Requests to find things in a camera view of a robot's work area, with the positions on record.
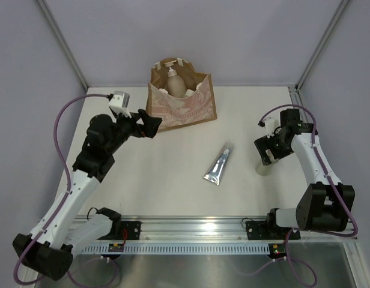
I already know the beige pump bottle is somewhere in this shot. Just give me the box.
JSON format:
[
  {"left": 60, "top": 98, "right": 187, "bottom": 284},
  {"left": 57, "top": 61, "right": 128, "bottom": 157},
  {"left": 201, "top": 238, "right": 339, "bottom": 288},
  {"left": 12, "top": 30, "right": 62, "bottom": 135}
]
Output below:
[{"left": 164, "top": 60, "right": 187, "bottom": 98}]

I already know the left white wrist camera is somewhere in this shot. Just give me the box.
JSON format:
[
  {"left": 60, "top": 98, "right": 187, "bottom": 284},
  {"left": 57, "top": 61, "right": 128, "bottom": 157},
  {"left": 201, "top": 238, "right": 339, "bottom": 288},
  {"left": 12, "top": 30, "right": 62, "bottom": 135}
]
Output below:
[{"left": 108, "top": 91, "right": 132, "bottom": 118}]

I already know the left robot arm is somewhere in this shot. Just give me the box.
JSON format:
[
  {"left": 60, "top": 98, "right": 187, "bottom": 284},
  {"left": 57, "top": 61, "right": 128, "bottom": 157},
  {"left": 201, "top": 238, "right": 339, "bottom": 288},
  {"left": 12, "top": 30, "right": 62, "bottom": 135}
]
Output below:
[{"left": 13, "top": 109, "right": 162, "bottom": 281}]

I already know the white slotted cable duct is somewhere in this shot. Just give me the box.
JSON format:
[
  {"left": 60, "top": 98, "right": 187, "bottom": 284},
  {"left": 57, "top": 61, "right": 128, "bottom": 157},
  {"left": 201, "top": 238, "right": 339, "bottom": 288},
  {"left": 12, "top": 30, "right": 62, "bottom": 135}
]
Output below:
[{"left": 80, "top": 242, "right": 270, "bottom": 255}]

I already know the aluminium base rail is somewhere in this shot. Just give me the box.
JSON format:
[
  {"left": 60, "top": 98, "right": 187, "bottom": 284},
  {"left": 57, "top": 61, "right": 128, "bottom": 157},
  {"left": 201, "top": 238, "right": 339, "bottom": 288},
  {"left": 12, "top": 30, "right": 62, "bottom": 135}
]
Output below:
[{"left": 36, "top": 86, "right": 359, "bottom": 244}]

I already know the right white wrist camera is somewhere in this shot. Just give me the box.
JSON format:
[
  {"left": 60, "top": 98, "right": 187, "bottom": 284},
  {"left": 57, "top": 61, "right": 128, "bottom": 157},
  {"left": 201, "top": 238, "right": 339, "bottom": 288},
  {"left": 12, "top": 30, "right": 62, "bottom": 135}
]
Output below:
[{"left": 258, "top": 117, "right": 279, "bottom": 135}]

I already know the left aluminium frame post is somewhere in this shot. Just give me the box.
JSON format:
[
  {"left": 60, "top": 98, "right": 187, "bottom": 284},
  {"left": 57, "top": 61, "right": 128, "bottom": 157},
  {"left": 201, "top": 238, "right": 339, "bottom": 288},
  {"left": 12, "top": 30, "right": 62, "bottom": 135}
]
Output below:
[{"left": 34, "top": 0, "right": 89, "bottom": 92}]

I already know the silver blue tube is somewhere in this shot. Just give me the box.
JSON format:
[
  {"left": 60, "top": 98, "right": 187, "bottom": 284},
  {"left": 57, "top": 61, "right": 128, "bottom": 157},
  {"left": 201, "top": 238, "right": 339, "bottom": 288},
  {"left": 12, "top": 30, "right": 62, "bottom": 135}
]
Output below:
[{"left": 203, "top": 142, "right": 234, "bottom": 186}]

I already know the right aluminium frame post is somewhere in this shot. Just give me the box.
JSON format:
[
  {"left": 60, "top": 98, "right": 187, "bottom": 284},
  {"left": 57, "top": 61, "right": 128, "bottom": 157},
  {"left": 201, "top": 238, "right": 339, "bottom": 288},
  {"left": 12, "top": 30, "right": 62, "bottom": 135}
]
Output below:
[{"left": 295, "top": 0, "right": 352, "bottom": 92}]

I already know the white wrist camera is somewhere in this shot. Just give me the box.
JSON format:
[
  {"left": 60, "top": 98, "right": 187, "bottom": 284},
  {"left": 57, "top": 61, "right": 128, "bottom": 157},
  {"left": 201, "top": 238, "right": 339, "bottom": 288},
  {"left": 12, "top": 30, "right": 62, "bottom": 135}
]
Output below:
[
  {"left": 108, "top": 91, "right": 132, "bottom": 118},
  {"left": 258, "top": 117, "right": 279, "bottom": 135}
]

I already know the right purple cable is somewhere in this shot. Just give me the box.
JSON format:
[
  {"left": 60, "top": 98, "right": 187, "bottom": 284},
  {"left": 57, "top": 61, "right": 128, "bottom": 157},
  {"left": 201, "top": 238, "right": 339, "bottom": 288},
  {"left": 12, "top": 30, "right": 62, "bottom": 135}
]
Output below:
[{"left": 229, "top": 104, "right": 359, "bottom": 286}]

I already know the green bottle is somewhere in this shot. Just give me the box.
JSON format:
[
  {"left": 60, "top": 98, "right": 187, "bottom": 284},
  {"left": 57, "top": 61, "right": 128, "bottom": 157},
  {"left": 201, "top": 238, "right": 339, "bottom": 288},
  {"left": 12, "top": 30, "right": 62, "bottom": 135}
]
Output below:
[{"left": 255, "top": 162, "right": 273, "bottom": 176}]

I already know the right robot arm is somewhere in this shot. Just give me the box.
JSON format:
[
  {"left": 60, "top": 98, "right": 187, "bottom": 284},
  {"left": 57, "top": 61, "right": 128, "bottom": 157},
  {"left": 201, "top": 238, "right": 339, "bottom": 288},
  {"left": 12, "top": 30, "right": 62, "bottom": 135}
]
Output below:
[{"left": 254, "top": 104, "right": 358, "bottom": 238}]

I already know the aluminium frame post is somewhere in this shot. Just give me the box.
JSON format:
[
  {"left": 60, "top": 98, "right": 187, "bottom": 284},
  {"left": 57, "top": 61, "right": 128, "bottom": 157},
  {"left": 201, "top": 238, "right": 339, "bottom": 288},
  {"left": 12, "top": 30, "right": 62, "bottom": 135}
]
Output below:
[
  {"left": 295, "top": 0, "right": 352, "bottom": 92},
  {"left": 34, "top": 0, "right": 89, "bottom": 92}
]

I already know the jute canvas tote bag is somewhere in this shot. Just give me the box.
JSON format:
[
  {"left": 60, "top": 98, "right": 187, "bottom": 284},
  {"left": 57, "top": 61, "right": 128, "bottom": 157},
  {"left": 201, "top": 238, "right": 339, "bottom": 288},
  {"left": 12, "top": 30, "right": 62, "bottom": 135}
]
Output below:
[{"left": 147, "top": 58, "right": 217, "bottom": 132}]

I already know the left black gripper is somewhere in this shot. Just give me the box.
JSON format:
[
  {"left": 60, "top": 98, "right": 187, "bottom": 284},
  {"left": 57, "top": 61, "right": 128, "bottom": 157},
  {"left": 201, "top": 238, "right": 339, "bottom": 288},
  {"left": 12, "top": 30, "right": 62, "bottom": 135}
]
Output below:
[{"left": 106, "top": 108, "right": 161, "bottom": 154}]

